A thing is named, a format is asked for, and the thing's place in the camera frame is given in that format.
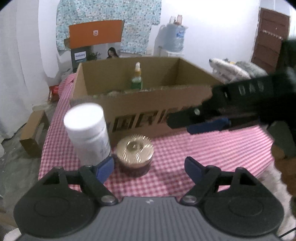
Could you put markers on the white curtain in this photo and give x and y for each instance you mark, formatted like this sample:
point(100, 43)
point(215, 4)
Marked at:
point(18, 69)

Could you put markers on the grey fluffy blanket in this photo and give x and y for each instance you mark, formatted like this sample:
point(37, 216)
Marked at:
point(242, 69)

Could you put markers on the blue water jug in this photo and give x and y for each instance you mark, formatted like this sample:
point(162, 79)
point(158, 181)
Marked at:
point(173, 37)

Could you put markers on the small open cardboard box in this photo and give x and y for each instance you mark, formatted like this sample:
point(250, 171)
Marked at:
point(32, 136)

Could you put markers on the white fluffy rug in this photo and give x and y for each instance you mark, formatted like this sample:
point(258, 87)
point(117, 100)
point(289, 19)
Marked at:
point(284, 197)

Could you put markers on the floral hanging cloth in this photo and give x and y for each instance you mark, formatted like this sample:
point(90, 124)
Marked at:
point(138, 23)

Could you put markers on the red packet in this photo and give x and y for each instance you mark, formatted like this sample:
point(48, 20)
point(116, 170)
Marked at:
point(54, 92)

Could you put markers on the gold lid jar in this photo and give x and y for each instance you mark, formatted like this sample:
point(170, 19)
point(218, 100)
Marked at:
point(135, 148)

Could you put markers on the pink checked cloth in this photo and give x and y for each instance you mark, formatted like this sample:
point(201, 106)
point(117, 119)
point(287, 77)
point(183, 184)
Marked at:
point(175, 148)

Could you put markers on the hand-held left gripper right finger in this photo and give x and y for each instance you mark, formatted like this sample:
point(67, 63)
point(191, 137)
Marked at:
point(193, 166)

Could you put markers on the white pill bottle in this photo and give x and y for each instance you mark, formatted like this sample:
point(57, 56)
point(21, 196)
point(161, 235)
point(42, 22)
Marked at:
point(87, 129)

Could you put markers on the dark printed box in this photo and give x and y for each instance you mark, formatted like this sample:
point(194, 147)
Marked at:
point(79, 56)

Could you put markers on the brown cardboard box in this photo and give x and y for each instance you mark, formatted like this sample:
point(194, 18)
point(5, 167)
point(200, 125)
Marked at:
point(143, 104)

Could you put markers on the brown wooden door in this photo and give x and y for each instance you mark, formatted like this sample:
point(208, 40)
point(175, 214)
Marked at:
point(268, 46)

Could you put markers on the green dropper bottle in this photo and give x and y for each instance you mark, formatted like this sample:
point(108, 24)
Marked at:
point(137, 81)

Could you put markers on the white water dispenser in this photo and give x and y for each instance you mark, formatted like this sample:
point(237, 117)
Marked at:
point(171, 53)

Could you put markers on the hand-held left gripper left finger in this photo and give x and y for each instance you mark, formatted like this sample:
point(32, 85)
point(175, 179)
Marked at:
point(105, 166)

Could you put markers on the small bottle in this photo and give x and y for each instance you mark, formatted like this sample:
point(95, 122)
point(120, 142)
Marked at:
point(172, 20)
point(179, 19)

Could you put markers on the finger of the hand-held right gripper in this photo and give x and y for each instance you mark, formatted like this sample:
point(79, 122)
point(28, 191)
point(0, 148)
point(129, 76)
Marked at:
point(182, 117)
point(208, 126)

